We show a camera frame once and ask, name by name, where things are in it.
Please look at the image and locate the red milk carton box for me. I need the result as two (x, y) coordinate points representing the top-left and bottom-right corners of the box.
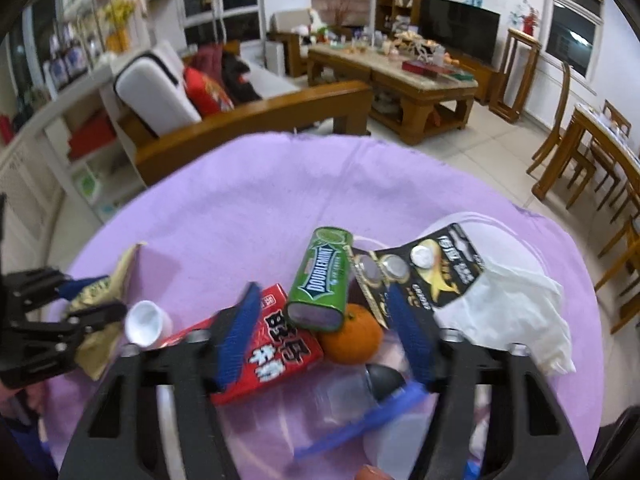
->
(158, 283), (324, 406)

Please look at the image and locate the yellow snack wrapper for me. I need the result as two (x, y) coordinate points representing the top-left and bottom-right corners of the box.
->
(64, 243), (144, 382)

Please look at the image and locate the orange tangerine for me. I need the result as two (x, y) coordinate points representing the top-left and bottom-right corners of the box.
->
(317, 304), (384, 365)

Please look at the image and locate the green Doublemint gum tin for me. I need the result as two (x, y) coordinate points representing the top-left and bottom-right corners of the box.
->
(284, 226), (352, 332)

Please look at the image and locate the blue snack packet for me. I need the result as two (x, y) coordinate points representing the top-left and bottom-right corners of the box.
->
(293, 382), (428, 462)

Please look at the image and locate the small white plastic cup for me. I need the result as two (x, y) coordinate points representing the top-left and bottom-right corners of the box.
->
(124, 300), (172, 349)

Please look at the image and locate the white tissue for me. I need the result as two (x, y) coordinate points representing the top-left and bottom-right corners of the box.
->
(435, 259), (576, 376)

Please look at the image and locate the black button battery card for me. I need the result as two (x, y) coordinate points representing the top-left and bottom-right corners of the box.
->
(349, 223), (485, 330)

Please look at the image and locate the clear bottle with black cap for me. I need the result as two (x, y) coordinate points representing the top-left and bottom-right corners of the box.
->
(312, 363), (407, 427)

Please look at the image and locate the purple tablecloth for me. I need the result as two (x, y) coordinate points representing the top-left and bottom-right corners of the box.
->
(70, 132), (604, 455)

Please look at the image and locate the white shelf cabinet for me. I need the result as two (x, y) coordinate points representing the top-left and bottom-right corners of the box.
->
(0, 49), (151, 271)

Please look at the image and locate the wooden sofa with cushions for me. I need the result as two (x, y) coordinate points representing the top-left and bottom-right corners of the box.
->
(113, 41), (373, 186)

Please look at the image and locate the red sofa cushion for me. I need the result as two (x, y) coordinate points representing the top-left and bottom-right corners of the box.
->
(183, 67), (234, 118)

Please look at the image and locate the wooden dining chair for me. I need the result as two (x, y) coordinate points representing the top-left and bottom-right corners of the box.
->
(526, 61), (596, 209)

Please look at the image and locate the tall wooden plant stand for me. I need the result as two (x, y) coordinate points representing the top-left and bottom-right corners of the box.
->
(489, 27), (541, 124)

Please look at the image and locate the wooden coffee table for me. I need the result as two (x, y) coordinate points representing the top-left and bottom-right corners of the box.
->
(307, 44), (477, 145)

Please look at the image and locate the wooden tv cabinet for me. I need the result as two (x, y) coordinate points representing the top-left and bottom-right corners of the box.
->
(448, 49), (498, 105)

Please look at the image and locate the wooden dining table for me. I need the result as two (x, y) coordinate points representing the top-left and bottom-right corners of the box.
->
(530, 103), (640, 202)

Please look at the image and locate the black flat television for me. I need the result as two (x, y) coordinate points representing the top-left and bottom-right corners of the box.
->
(418, 0), (500, 64)

